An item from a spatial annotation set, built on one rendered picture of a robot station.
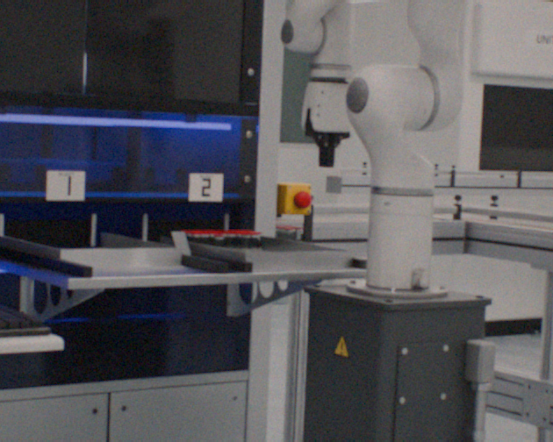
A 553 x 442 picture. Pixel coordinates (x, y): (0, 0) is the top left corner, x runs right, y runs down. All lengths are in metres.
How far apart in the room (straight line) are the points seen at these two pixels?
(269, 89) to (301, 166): 5.73
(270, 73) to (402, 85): 0.66
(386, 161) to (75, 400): 0.87
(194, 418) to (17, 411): 0.43
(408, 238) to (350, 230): 0.88
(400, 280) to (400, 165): 0.21
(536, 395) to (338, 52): 1.20
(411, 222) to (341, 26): 0.45
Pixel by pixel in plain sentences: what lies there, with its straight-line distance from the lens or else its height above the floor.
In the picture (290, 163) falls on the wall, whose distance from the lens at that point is 8.70.
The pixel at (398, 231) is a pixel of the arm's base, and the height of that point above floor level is 0.98.
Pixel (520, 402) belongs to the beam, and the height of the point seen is 0.48.
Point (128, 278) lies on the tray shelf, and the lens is 2.41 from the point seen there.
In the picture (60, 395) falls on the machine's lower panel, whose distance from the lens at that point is 2.84.
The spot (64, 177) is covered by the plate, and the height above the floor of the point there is 1.04.
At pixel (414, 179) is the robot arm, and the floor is 1.08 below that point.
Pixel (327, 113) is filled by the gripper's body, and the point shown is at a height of 1.19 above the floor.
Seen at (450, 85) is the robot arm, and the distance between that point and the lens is 2.49.
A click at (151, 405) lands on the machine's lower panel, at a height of 0.54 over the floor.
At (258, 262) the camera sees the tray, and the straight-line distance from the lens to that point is 2.59.
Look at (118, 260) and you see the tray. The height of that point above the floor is 0.89.
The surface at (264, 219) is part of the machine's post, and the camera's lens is 3.04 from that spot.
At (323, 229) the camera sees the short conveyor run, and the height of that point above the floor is 0.91.
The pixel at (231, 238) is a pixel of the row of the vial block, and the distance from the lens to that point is 2.88.
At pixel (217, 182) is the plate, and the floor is 1.03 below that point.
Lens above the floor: 1.16
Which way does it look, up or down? 4 degrees down
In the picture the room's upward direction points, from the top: 3 degrees clockwise
